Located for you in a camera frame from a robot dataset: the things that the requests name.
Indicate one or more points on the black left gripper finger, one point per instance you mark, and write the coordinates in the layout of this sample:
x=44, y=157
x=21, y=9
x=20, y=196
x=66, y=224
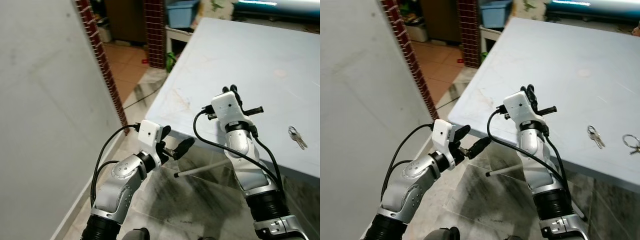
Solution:
x=461, y=133
x=165, y=132
x=185, y=146
x=481, y=145

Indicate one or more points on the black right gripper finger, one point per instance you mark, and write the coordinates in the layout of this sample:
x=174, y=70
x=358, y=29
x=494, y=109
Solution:
x=227, y=90
x=532, y=94
x=525, y=90
x=237, y=94

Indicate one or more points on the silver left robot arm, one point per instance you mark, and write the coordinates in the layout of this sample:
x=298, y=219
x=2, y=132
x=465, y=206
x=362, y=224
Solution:
x=410, y=185
x=120, y=185

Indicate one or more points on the light blue folding table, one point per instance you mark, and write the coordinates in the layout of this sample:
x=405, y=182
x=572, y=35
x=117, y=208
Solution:
x=240, y=60
x=550, y=60

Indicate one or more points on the silver key bunch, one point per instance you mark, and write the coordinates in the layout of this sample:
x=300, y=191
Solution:
x=296, y=136
x=595, y=136

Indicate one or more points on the green plastic bag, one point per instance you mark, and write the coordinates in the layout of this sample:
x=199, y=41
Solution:
x=171, y=61
x=484, y=56

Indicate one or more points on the white wooden bench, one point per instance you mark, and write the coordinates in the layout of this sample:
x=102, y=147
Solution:
x=490, y=33
x=177, y=34

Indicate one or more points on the red tiled pillar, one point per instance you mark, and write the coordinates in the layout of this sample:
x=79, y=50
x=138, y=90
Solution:
x=155, y=35
x=468, y=35

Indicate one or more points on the blue plastic bin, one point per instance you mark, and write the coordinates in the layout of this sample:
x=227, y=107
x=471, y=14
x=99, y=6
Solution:
x=495, y=14
x=182, y=14

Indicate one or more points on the dark grey left robot leg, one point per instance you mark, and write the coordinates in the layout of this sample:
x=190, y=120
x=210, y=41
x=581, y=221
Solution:
x=442, y=234
x=136, y=234

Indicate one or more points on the brown wooden cabinet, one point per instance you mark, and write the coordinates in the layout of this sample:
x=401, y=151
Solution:
x=442, y=20
x=125, y=20

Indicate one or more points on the white plastic bucket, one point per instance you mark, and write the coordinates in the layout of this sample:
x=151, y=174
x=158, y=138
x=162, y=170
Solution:
x=105, y=32
x=416, y=32

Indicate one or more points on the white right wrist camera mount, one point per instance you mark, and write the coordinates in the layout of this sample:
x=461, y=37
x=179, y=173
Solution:
x=225, y=106
x=517, y=106

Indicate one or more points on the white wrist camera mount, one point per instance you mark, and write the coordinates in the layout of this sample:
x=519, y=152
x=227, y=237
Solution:
x=517, y=106
x=442, y=132
x=148, y=132
x=225, y=106

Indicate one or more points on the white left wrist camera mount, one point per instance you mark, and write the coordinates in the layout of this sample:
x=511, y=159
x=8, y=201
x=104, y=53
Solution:
x=442, y=132
x=148, y=132

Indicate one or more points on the narrow red brick wall edge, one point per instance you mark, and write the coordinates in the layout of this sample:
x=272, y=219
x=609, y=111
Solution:
x=412, y=60
x=102, y=65

